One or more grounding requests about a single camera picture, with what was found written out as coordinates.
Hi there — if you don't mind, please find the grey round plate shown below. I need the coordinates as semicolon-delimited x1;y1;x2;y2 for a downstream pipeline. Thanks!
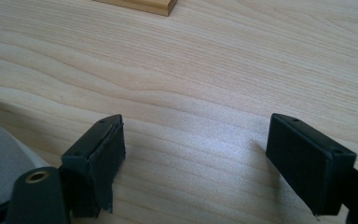
0;116;49;216

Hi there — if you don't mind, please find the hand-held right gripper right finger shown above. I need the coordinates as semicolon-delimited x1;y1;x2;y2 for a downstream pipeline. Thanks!
265;113;358;217

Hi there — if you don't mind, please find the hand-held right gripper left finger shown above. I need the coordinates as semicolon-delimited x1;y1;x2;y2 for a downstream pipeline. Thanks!
59;114;127;219

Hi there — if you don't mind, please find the wooden board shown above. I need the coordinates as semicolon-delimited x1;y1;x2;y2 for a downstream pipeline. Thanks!
93;0;178;18

